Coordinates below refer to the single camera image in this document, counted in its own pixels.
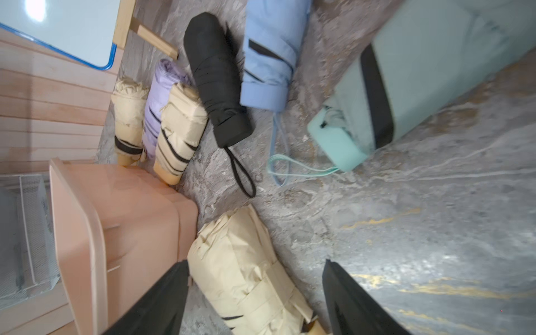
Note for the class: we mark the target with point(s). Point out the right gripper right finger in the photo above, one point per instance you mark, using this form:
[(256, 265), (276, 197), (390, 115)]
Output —
[(351, 309)]

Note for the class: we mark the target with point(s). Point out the mint umbrella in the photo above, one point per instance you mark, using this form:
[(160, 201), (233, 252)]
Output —
[(425, 56)]

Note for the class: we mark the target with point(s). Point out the beige umbrella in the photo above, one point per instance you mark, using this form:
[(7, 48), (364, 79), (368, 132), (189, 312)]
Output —
[(234, 264), (184, 120), (129, 100)]

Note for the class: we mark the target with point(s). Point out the black folded umbrella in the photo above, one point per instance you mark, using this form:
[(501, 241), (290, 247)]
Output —
[(217, 77)]

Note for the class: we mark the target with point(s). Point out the beige umbrella beside purple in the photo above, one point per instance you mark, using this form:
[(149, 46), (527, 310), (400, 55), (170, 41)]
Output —
[(184, 120)]

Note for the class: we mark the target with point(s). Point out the pink plastic storage box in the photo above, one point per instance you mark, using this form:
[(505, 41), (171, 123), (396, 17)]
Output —
[(117, 230)]

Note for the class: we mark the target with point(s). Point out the blue folded umbrella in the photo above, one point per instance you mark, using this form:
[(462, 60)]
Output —
[(273, 37)]

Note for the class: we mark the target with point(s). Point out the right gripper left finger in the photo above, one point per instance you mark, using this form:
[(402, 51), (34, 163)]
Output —
[(161, 309)]

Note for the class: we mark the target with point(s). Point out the white wire shelf rack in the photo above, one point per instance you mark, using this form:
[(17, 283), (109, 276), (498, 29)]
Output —
[(28, 259)]

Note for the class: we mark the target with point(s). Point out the white board blue frame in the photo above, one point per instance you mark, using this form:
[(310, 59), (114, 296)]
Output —
[(80, 30)]

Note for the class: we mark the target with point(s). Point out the purple folded umbrella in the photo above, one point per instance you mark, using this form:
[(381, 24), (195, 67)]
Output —
[(166, 74)]

